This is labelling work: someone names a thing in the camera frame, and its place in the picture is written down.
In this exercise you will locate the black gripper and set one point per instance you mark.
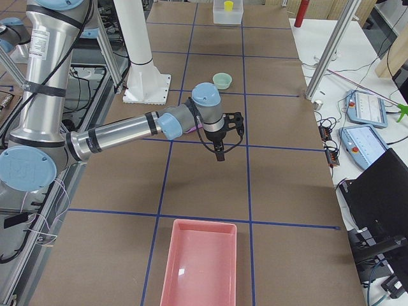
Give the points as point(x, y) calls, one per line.
point(214, 137)

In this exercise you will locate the purple cloth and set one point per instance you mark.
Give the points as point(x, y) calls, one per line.
point(193, 129)

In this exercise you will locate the mint green bowl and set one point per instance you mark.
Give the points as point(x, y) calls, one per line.
point(222, 80)

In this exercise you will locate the yellow plastic cup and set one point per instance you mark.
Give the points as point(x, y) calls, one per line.
point(228, 5)

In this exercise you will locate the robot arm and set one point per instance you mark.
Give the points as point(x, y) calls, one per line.
point(37, 151)

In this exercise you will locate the clear plastic storage box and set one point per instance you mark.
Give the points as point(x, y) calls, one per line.
point(222, 17)

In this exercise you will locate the pink plastic bin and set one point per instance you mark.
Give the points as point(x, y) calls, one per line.
point(201, 268)

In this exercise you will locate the near teach pendant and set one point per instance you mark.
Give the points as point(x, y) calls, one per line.
point(363, 143)

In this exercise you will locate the teach pendant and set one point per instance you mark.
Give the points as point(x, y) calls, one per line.
point(363, 143)
point(365, 108)

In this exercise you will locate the far teach pendant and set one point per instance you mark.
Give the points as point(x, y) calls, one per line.
point(365, 108)

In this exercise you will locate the black laptop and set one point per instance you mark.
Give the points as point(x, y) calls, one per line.
point(377, 199)

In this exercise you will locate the red cylinder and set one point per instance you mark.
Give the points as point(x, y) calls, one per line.
point(304, 4)

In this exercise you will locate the reacher grabber stick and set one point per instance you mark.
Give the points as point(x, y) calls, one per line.
point(401, 107)

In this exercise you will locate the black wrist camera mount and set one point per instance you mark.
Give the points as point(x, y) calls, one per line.
point(234, 121)

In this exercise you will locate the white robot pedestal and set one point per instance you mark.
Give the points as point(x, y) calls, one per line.
point(145, 83)

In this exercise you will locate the aluminium frame post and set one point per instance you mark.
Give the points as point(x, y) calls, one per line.
point(336, 36)

